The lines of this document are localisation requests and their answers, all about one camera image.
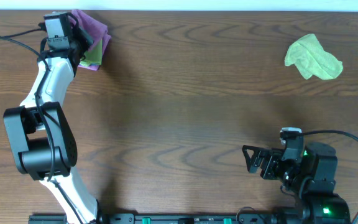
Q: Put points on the folded purple cloth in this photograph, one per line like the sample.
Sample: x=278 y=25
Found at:
x=105 y=40

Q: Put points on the purple microfiber cloth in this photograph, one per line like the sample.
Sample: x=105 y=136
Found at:
x=97 y=30

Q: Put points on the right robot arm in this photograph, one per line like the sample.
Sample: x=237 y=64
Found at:
x=308 y=173

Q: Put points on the folded green cloth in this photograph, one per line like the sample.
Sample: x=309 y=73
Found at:
x=93 y=58

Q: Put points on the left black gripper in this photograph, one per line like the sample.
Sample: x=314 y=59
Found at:
x=81 y=47

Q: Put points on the crumpled green cloth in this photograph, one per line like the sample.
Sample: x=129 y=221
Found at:
x=309 y=57

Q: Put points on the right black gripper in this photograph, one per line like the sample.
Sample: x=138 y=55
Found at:
x=268 y=163

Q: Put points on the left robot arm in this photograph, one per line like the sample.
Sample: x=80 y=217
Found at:
x=42 y=143

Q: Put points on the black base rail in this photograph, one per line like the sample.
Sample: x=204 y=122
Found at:
x=245 y=218

